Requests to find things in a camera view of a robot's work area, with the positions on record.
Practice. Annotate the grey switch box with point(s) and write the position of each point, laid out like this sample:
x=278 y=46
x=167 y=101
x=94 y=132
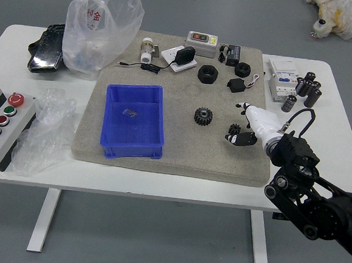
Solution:
x=201 y=46

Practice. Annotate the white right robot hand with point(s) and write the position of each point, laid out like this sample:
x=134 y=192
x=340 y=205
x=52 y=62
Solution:
x=263 y=121

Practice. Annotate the grey-brown mat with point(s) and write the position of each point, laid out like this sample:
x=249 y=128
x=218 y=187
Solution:
x=178 y=144

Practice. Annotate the small clear plastic piece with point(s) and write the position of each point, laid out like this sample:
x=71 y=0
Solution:
x=130 y=112

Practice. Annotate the black table control panel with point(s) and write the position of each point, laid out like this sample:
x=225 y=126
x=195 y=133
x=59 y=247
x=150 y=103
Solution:
x=277 y=216

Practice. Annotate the cream plush toy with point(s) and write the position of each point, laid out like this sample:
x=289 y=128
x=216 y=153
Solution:
x=346 y=17

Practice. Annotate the black module with green connector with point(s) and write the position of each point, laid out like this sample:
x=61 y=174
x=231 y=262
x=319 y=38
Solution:
x=232 y=55

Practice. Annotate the brass valve with white fittings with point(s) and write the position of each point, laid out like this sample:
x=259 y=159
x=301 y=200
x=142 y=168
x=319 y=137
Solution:
x=146 y=50

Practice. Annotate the blue plastic box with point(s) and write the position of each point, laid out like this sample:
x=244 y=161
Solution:
x=133 y=128

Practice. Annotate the white circuit breaker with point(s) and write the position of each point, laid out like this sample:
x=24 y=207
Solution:
x=282 y=82

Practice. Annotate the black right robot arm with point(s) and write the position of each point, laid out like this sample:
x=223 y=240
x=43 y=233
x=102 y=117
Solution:
x=319 y=206

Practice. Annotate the white wall socket plate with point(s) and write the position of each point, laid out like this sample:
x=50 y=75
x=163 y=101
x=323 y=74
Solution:
x=168 y=54

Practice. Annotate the white plastic bag red print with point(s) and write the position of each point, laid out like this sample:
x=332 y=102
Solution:
x=85 y=39

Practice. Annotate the small black gear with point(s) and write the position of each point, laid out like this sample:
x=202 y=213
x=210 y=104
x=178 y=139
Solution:
x=234 y=129

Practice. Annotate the white table leg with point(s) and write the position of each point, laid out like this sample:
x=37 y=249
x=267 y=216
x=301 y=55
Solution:
x=44 y=218
x=260 y=244

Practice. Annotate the black cylindrical capacitor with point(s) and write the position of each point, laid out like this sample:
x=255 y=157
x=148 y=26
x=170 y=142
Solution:
x=306 y=88
x=288 y=104
x=317 y=85
x=312 y=98
x=300 y=85
x=310 y=77

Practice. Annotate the big black gear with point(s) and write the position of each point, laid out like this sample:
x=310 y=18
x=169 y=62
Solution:
x=199 y=118

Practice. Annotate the clear crumpled plastic bag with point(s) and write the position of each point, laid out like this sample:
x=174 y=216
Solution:
x=44 y=133

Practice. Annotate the big black hex nut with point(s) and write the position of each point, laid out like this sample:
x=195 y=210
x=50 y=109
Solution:
x=202 y=76

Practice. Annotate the small black hex nut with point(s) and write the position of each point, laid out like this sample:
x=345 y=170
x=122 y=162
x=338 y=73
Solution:
x=239 y=72

